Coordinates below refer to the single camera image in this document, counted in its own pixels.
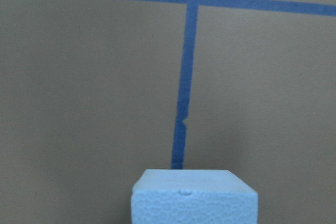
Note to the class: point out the blue tape grid lines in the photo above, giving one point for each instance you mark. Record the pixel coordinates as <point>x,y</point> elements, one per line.
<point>189,39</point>

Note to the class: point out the brown paper table cover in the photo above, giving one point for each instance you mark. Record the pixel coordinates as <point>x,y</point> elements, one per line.
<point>88,102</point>

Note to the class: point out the light blue foam block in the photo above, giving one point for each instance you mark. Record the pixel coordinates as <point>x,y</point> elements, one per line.
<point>192,196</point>

